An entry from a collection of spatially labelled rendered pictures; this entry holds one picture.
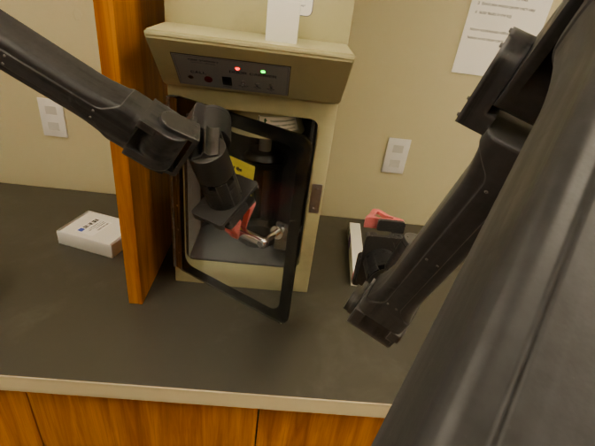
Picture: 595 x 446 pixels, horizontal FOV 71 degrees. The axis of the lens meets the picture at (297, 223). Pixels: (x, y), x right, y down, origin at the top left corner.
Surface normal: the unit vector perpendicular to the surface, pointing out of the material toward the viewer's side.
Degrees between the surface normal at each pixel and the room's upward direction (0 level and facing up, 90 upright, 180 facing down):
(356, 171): 90
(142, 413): 90
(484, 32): 90
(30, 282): 0
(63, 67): 35
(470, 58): 90
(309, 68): 135
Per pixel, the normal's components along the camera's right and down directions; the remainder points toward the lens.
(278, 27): 0.00, 0.51
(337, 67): -0.08, 0.97
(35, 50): 0.58, -0.50
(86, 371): 0.11, -0.85
